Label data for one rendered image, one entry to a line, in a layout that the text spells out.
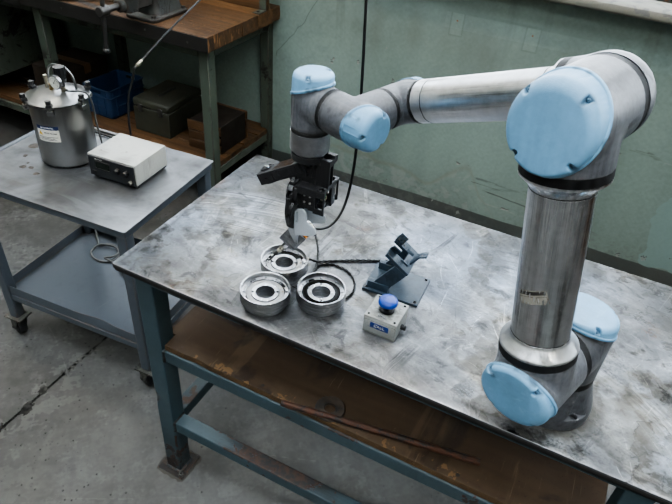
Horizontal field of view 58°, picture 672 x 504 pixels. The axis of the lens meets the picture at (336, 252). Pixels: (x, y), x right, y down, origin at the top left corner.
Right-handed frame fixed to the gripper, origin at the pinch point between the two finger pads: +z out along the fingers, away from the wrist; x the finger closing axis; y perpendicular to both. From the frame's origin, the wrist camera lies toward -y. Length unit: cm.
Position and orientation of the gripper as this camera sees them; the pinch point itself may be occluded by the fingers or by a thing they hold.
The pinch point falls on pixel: (296, 232)
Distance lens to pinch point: 126.1
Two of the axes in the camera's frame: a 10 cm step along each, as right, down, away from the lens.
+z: -0.7, 7.9, 6.1
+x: 4.0, -5.4, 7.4
